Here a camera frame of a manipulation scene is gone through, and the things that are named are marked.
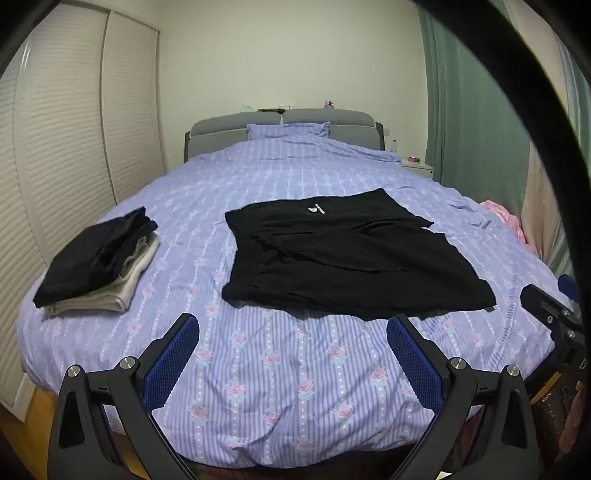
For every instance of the white nightstand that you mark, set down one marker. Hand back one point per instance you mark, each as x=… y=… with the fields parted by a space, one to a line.
x=418 y=167

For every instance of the green curtain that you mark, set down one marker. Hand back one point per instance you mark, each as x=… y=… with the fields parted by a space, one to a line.
x=466 y=115
x=577 y=120
x=531 y=92

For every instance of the purple floral pillow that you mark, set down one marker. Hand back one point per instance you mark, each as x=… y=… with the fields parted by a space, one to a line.
x=288 y=130

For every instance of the folded black clothes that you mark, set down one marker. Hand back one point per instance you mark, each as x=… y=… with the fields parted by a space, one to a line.
x=97 y=254

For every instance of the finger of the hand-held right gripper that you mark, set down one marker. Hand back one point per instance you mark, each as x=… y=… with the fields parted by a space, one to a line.
x=538 y=300

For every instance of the black pants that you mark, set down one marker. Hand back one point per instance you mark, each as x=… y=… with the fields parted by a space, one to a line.
x=351 y=258

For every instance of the beige curtain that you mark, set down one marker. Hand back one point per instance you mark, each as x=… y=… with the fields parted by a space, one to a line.
x=538 y=198

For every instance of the white louvered wardrobe door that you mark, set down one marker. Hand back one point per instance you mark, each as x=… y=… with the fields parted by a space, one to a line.
x=51 y=184
x=131 y=106

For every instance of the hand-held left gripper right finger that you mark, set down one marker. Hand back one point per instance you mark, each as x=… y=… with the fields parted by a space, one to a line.
x=413 y=360

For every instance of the person's right hand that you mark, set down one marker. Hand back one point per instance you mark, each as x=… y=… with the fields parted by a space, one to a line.
x=577 y=415

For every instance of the dark flat object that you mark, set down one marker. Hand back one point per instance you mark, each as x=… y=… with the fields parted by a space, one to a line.
x=272 y=110

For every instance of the small pink toy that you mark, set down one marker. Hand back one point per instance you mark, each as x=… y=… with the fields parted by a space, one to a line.
x=328 y=104

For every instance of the grey padded headboard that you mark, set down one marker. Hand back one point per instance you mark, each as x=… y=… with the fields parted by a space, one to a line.
x=332 y=119

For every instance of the pink crumpled cloth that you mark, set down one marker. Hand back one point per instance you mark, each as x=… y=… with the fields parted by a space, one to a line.
x=505 y=217

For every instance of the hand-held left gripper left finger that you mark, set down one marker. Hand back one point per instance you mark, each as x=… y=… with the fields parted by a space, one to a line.
x=171 y=360

